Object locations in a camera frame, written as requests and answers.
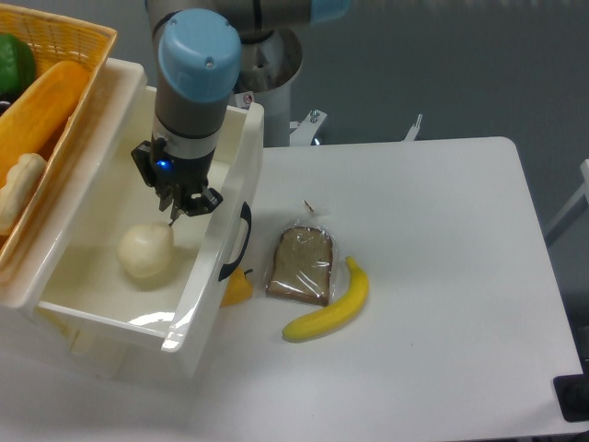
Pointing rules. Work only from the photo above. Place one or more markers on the pale white pear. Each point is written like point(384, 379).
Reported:
point(145, 253)

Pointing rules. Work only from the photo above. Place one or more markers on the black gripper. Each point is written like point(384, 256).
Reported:
point(181, 184)

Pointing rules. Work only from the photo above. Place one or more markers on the white bracket right of table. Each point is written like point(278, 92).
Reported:
point(414, 130)

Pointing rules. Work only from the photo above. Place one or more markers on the yellow woven plastic basket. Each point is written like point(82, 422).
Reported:
point(53, 39)

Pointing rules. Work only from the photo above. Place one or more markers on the black device at table edge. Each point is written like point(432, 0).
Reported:
point(572, 395)

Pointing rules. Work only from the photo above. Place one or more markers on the white drawer cabinet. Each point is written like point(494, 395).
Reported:
point(25, 329)

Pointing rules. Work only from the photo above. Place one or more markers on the small yellow bell pepper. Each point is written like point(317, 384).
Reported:
point(238, 288)

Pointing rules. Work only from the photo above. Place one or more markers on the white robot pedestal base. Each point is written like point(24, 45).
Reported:
point(269, 67)

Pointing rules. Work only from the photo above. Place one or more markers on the white table clamp bracket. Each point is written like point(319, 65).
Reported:
point(306, 132)

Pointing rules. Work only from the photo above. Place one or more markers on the white upper drawer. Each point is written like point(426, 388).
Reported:
point(87, 289)

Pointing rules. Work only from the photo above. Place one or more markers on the dark purple fruit in basket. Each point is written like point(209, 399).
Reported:
point(4, 106)

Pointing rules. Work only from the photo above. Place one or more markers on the black drawer handle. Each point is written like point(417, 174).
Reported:
point(241, 242)

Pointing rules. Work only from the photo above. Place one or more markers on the bagged brown bread slice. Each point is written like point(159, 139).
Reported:
point(304, 258)

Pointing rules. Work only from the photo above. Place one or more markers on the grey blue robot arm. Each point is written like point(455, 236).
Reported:
point(205, 52)

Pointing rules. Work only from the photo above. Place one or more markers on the green bell pepper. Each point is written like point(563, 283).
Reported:
point(18, 66)

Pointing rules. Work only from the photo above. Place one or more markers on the yellow banana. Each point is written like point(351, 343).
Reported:
point(335, 315)

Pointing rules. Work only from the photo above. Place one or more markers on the orange baguette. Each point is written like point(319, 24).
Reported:
point(44, 107)

